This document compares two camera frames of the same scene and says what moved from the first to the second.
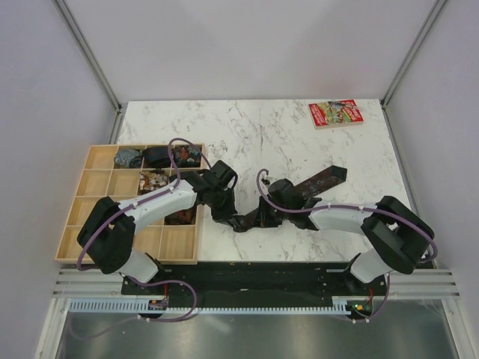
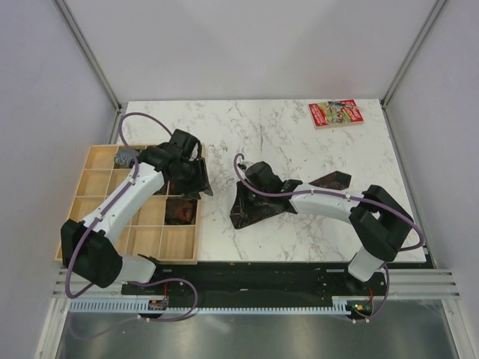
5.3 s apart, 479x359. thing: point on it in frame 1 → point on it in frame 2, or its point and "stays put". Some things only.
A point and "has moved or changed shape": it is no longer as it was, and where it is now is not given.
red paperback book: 329,114 stays put
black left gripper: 230,212 → 200,184
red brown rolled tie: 187,216 stays put
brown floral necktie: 330,176 has moved or changed shape
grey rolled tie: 129,158 stays put
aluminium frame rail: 407,283 stays put
